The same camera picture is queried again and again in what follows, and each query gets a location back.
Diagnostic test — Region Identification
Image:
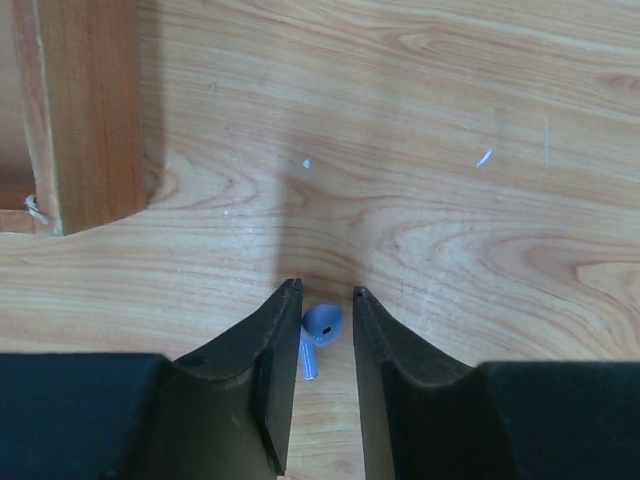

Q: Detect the wooden compartment tray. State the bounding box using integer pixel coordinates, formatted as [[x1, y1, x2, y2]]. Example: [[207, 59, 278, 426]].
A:
[[1, 1, 146, 236]]

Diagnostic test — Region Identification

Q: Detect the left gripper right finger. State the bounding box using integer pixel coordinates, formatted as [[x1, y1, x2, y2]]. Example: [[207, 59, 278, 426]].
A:
[[353, 287, 639, 479]]

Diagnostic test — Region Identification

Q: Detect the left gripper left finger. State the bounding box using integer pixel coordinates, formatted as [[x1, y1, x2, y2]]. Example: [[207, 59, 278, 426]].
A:
[[1, 279, 303, 479]]

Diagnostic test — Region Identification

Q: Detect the purple earbud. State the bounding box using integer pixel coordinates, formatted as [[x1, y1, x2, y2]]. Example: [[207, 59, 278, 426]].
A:
[[299, 303, 345, 381]]

